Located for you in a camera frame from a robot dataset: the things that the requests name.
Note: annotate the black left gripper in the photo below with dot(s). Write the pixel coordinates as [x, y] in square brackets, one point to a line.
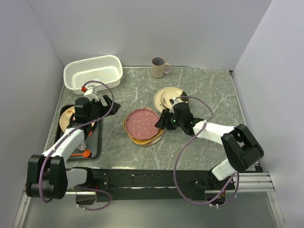
[106, 109]

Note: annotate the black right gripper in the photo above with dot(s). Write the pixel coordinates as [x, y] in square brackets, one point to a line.
[166, 115]

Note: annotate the pink dotted scalloped plate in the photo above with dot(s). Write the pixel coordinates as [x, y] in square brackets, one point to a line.
[140, 124]

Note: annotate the woven bamboo square tray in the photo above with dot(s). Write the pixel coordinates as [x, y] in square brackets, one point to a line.
[140, 126]

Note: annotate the cream and pink plate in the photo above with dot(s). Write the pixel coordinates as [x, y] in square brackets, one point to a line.
[151, 141]

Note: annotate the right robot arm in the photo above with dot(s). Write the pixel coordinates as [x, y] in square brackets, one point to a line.
[241, 147]

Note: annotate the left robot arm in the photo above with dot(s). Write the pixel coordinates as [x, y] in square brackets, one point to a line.
[47, 176]

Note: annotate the white perforated plastic bin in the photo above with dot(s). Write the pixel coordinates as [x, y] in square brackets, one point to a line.
[107, 69]

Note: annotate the large cream and blue plate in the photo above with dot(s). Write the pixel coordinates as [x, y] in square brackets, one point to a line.
[157, 99]

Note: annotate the beige bird pattern plate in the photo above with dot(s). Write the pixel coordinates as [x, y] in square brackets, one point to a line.
[65, 117]

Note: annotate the black rectangular tray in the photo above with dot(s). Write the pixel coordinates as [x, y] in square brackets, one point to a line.
[93, 141]

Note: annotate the clear glass cup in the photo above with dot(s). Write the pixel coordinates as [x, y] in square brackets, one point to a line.
[82, 146]

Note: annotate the orange plastic spoon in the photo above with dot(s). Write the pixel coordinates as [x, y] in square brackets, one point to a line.
[84, 154]

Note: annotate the beige ceramic mug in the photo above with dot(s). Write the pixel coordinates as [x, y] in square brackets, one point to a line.
[160, 67]

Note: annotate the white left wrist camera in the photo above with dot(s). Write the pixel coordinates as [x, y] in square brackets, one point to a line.
[90, 93]

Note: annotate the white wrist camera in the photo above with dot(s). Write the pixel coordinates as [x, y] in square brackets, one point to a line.
[90, 93]
[173, 102]

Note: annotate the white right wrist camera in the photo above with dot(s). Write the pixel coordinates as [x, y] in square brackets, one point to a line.
[173, 102]

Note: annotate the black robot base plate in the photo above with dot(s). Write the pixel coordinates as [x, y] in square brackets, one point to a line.
[160, 184]

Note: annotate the aluminium rail frame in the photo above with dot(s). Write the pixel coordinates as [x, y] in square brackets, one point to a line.
[255, 206]

